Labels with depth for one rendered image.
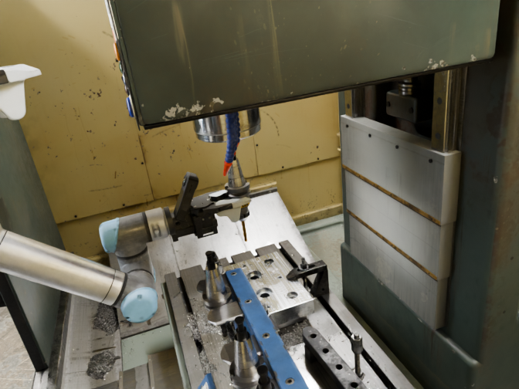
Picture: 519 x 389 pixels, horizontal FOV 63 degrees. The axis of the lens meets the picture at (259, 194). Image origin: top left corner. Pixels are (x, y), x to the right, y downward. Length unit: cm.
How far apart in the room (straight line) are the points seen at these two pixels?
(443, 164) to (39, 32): 157
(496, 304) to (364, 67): 69
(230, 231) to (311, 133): 66
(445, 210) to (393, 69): 43
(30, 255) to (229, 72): 52
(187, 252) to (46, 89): 91
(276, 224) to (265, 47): 151
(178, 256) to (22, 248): 118
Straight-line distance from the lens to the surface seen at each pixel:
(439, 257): 116
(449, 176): 106
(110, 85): 198
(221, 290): 90
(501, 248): 109
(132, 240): 103
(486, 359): 129
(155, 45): 64
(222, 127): 94
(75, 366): 177
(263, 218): 213
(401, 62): 79
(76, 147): 204
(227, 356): 80
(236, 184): 104
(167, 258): 202
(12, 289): 144
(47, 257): 93
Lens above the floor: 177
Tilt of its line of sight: 24 degrees down
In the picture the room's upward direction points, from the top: 8 degrees counter-clockwise
